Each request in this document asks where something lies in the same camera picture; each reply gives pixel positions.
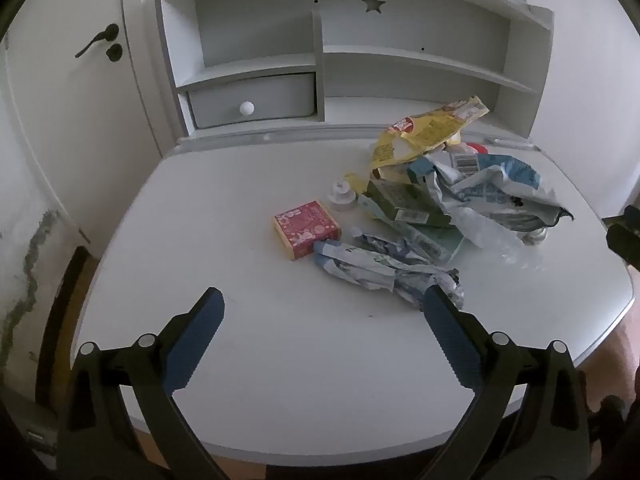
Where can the blue-grey wrapper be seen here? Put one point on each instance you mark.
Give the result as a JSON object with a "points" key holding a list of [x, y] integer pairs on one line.
{"points": [[365, 266]]}

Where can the blue and white plastic bag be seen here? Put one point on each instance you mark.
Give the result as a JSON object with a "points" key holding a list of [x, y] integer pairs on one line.
{"points": [[492, 190]]}

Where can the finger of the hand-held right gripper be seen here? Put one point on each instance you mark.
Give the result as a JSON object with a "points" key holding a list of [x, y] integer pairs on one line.
{"points": [[625, 240]]}

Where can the black door lock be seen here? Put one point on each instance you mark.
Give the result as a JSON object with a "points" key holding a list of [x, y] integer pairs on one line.
{"points": [[115, 52]]}

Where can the white bottle cap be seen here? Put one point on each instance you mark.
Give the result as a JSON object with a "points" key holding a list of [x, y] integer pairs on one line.
{"points": [[341, 198]]}

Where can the light green packet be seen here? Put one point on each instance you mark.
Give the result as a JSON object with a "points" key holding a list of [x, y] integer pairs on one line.
{"points": [[440, 246]]}

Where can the green cardboard box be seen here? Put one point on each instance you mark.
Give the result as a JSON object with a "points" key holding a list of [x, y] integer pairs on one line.
{"points": [[400, 200]]}

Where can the grey device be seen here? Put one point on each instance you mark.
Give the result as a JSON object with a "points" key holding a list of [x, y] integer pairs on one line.
{"points": [[25, 425]]}

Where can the white round drawer knob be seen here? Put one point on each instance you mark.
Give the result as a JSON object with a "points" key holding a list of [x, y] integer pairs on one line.
{"points": [[247, 108]]}

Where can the white desk hutch shelf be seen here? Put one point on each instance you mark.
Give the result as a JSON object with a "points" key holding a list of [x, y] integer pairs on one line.
{"points": [[400, 30]]}

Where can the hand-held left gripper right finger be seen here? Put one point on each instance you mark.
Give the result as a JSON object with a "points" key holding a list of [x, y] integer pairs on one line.
{"points": [[450, 337]]}

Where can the white door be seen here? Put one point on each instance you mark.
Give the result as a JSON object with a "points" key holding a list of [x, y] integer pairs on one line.
{"points": [[65, 125]]}

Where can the red bowl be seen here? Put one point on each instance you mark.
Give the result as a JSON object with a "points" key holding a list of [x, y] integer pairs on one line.
{"points": [[478, 148]]}

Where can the large yellow snack wrapper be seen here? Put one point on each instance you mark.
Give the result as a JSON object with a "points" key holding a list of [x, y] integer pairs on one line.
{"points": [[425, 132]]}

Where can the grey hutch drawer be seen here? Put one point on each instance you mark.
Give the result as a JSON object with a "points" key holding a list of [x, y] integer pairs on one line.
{"points": [[250, 97]]}

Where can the pink patterned small box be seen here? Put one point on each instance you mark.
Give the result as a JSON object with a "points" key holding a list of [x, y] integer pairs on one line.
{"points": [[305, 230]]}

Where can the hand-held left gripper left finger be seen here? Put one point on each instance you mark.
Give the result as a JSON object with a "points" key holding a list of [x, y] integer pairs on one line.
{"points": [[200, 332]]}

